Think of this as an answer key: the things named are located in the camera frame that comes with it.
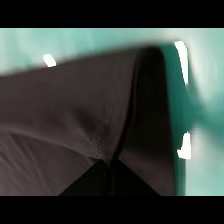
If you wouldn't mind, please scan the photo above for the dark brown garment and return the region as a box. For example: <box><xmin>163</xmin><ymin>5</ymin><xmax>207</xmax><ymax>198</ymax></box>
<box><xmin>0</xmin><ymin>45</ymin><xmax>178</xmax><ymax>197</ymax></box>

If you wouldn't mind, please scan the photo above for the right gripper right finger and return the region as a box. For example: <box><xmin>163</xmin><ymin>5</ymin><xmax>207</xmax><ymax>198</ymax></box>
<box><xmin>108</xmin><ymin>159</ymin><xmax>160</xmax><ymax>197</ymax></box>

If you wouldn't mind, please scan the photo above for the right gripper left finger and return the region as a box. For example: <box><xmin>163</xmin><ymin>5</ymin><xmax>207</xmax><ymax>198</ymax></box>
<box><xmin>59</xmin><ymin>159</ymin><xmax>110</xmax><ymax>197</ymax></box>

